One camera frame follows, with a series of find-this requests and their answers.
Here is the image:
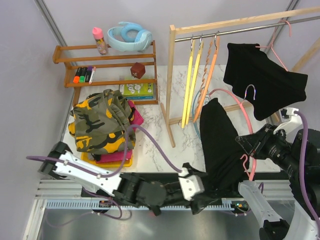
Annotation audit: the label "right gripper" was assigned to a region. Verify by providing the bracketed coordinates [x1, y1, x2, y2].
[236, 121, 308, 175]

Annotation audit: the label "black trousers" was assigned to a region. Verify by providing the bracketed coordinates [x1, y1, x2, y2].
[223, 43, 308, 121]
[191, 97, 253, 216]

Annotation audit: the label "blue hanger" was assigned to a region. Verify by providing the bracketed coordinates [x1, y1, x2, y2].
[178, 89, 211, 140]

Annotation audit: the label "pink trousers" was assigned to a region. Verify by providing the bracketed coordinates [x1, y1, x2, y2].
[94, 100, 144, 165]

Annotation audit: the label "yellow hanger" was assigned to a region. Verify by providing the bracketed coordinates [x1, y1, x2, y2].
[185, 36, 204, 125]
[181, 36, 194, 129]

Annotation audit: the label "orange hanger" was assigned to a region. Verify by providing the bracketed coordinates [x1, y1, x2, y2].
[192, 31, 220, 123]

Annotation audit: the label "camouflage yellow trousers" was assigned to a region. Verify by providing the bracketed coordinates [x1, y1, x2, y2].
[68, 89, 135, 155]

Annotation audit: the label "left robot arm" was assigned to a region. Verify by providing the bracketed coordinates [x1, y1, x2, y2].
[38, 141, 218, 216]

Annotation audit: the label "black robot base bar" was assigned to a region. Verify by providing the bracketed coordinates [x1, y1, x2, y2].
[79, 171, 283, 207]

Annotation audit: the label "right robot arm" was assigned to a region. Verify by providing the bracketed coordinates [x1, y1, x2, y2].
[229, 124, 320, 240]

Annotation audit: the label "wooden clothes rack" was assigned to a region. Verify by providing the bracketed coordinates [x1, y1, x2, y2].
[159, 6, 320, 148]

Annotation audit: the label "green card box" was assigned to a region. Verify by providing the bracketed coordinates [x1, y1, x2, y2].
[119, 83, 154, 100]

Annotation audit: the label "brown cube box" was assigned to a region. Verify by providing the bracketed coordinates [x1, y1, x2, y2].
[130, 62, 146, 79]

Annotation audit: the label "wooden shelf rack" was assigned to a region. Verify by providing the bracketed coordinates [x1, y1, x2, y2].
[52, 41, 159, 106]

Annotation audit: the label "white pink pen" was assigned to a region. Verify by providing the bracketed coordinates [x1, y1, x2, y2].
[89, 66, 97, 85]

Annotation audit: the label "purple highlighter marker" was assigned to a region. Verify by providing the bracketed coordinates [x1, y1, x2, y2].
[84, 66, 93, 83]

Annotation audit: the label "orange highlighter marker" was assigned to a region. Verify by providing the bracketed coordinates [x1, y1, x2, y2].
[73, 67, 82, 83]

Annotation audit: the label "green highlighter marker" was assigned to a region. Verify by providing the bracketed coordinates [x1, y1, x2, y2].
[78, 67, 88, 83]

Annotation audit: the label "pink water bottle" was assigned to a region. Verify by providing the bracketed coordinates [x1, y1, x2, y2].
[92, 27, 108, 55]

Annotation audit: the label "white cable duct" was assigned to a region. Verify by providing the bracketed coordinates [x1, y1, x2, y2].
[45, 199, 248, 211]

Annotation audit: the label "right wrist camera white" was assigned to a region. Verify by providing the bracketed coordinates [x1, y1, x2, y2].
[273, 107, 303, 135]

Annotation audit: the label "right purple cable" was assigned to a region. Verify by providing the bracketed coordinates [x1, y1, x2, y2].
[296, 111, 320, 222]

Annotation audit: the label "purple cable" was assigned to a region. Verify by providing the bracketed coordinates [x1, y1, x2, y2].
[26, 125, 183, 226]
[296, 111, 320, 222]

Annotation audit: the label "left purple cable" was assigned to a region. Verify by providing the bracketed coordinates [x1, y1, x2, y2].
[26, 125, 183, 226]

